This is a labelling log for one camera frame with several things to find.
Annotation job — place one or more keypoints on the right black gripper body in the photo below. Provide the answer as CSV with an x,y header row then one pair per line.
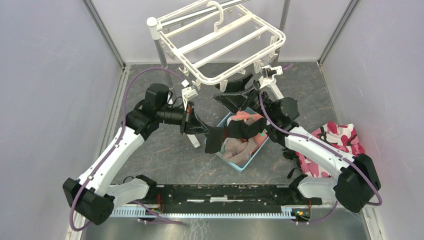
x,y
256,104

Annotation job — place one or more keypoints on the light blue plastic basket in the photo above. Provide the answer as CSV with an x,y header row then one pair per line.
x,y
241,161

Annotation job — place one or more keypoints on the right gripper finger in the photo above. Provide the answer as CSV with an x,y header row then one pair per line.
x,y
236,101
236,85

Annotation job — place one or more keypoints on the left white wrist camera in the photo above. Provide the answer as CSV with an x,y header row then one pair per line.
x,y
188,92

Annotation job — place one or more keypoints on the white sock drying rack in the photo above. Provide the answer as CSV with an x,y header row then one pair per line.
x,y
215,41

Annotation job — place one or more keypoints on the black sock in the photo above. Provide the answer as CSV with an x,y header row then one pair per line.
x,y
241,130
214,139

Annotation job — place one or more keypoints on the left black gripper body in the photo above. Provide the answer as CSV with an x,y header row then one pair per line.
x,y
186,118

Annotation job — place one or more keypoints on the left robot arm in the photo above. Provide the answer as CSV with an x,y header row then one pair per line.
x,y
92,194

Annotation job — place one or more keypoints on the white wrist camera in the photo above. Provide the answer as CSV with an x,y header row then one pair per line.
x,y
188,92
269,74

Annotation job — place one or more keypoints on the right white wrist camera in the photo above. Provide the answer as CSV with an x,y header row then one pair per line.
x,y
269,74

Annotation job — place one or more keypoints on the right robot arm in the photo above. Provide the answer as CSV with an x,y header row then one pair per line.
x,y
352,179

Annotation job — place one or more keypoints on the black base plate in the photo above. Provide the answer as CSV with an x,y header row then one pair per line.
x,y
226,198

